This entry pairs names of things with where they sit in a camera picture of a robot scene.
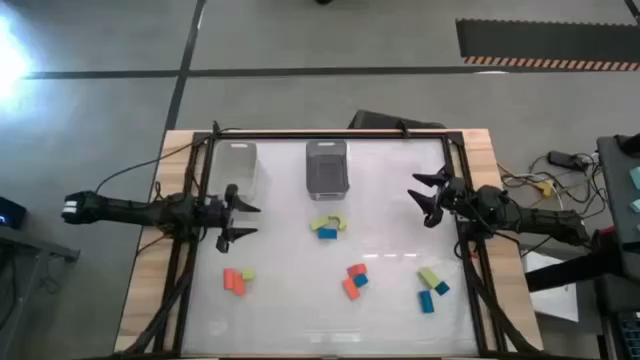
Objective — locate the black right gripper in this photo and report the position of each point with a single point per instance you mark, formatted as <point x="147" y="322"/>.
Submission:
<point x="455" y="195"/>

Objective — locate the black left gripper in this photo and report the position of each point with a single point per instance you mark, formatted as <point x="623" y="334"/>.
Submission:
<point x="220" y="212"/>

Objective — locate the small yellow-green cube block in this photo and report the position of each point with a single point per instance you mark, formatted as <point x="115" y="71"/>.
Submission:
<point x="248" y="274"/>

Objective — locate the orange rectangular block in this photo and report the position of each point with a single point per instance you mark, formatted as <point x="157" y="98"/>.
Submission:
<point x="240" y="287"/>
<point x="229" y="279"/>
<point x="351" y="289"/>

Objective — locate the blue rectangular block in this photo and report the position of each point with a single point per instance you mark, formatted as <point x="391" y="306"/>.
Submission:
<point x="426" y="302"/>
<point x="327" y="233"/>

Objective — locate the yellow-green arch block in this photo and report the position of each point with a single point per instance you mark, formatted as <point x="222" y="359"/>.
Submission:
<point x="342" y="222"/>

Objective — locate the blue cube block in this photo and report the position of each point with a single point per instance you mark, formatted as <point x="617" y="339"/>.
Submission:
<point x="442" y="288"/>
<point x="360" y="280"/>

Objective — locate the red-orange rectangular block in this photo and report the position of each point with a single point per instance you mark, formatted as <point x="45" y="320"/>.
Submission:
<point x="356" y="270"/>

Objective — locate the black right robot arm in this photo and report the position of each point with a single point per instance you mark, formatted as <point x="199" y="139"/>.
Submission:
<point x="540" y="220"/>

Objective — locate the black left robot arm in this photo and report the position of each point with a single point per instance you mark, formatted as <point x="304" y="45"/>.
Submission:
<point x="140" y="210"/>

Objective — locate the white plastic bin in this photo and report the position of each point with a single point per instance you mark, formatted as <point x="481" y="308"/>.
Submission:
<point x="232" y="165"/>

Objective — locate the grey plastic bin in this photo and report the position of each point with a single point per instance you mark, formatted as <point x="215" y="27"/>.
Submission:
<point x="327" y="170"/>

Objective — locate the black power adapter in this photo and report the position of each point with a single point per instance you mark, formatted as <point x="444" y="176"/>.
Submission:
<point x="565" y="160"/>

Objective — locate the white paper sheet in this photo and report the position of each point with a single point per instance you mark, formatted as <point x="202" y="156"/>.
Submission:
<point x="555" y="300"/>

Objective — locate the dark grey side table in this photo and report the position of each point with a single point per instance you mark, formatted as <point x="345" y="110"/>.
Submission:
<point x="617" y="200"/>

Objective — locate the black mat with hazard stripe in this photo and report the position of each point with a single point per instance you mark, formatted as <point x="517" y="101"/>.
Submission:
<point x="545" y="40"/>

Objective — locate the teal box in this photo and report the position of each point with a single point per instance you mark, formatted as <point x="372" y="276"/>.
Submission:
<point x="636" y="206"/>
<point x="635" y="178"/>

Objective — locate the grey side desk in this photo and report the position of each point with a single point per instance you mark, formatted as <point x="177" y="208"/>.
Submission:
<point x="40" y="247"/>

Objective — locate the black device with blue light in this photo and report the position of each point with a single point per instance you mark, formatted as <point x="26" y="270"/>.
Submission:
<point x="11" y="212"/>

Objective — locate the black keyboard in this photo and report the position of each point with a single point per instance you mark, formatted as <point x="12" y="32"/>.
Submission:
<point x="631" y="335"/>

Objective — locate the black aluminium rig frame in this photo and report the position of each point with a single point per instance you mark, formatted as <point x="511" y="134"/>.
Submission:
<point x="300" y="135"/>

